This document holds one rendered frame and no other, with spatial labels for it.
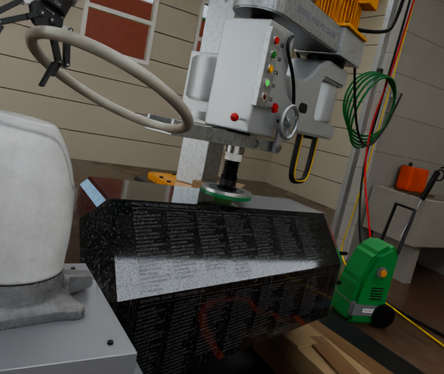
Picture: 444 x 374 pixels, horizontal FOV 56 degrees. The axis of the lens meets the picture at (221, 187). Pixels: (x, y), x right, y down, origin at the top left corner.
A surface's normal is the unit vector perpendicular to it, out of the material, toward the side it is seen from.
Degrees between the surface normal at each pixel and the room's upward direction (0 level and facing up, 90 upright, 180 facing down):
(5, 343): 2
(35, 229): 89
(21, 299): 83
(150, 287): 45
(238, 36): 90
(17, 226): 89
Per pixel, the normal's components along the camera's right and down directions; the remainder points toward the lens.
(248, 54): -0.58, 0.01
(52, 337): 0.18, -0.97
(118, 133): 0.49, 0.24
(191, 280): 0.50, -0.52
